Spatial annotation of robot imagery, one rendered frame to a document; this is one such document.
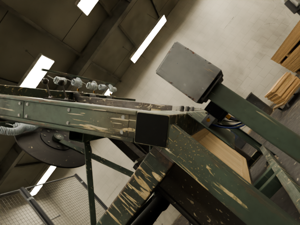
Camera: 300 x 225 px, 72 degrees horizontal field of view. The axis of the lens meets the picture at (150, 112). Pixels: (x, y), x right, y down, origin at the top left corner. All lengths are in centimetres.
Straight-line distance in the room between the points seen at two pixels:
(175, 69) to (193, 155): 27
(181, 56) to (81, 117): 43
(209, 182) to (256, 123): 22
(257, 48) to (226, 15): 145
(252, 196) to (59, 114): 73
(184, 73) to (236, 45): 649
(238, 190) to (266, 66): 642
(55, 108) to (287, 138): 81
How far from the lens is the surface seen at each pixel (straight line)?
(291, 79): 432
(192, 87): 64
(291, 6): 176
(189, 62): 66
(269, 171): 195
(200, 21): 750
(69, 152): 229
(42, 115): 98
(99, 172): 752
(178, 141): 66
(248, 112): 66
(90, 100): 190
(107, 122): 76
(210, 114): 92
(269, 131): 67
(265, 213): 70
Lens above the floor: 66
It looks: 17 degrees up
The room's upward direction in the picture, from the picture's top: 51 degrees counter-clockwise
